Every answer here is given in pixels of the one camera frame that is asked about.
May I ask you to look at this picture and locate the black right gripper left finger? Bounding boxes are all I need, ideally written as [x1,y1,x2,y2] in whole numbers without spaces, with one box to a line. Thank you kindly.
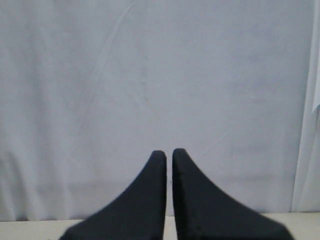
[60,150,167,240]

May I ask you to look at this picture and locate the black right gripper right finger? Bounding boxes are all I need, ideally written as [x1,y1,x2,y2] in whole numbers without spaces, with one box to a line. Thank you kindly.
[172,148,294,240]

